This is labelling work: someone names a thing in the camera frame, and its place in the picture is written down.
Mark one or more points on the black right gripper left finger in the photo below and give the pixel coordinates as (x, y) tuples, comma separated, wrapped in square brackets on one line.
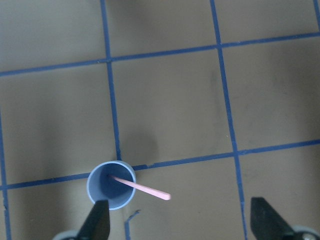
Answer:
[(97, 225)]

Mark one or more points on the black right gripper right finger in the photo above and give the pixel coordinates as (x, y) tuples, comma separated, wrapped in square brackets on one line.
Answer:
[(266, 223)]

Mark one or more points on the light blue plastic cup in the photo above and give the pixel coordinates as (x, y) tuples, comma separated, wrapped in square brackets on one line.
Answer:
[(101, 186)]

